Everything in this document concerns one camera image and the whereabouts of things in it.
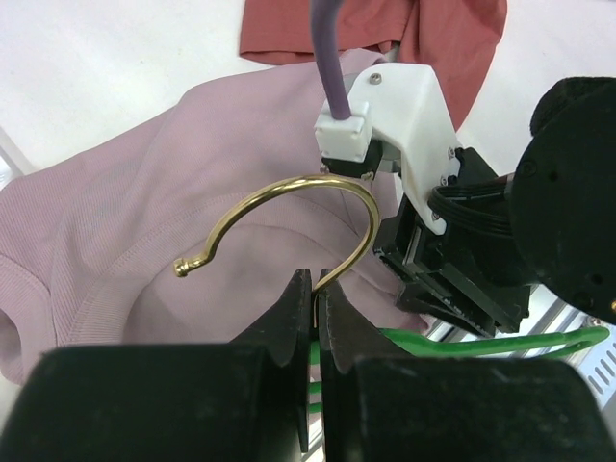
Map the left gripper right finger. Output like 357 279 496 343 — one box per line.
317 283 409 375

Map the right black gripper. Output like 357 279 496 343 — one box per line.
374 77 615 332

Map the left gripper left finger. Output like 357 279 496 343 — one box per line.
232 269 312 455

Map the pink tank top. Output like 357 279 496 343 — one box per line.
0 47 429 386

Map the red tank top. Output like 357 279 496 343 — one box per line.
239 0 507 128

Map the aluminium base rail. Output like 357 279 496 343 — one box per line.
423 297 616 400

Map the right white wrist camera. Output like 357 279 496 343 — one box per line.
314 63 461 235

